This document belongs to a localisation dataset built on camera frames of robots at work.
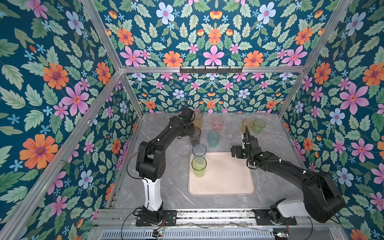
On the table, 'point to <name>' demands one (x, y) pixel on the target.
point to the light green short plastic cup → (259, 125)
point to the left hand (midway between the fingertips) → (192, 128)
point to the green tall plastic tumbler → (199, 165)
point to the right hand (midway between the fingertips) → (237, 148)
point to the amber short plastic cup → (248, 122)
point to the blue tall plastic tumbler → (199, 149)
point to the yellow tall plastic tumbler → (198, 119)
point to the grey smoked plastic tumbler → (195, 139)
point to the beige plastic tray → (224, 175)
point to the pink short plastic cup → (217, 123)
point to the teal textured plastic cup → (213, 137)
